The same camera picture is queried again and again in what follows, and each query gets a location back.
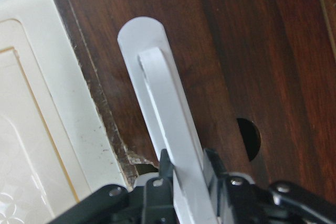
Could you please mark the cream plastic storage box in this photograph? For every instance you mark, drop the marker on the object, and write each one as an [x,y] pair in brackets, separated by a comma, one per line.
[54,147]

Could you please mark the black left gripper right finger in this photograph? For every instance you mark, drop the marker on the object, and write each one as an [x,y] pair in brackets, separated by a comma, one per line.
[237,199]

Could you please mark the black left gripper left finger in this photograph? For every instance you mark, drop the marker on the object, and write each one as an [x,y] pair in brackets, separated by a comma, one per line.
[150,203]

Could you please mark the white drawer handle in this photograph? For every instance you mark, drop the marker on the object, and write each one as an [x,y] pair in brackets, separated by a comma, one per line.
[157,84]

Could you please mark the dark wooden drawer cabinet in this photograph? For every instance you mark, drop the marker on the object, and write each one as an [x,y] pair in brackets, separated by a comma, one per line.
[259,77]

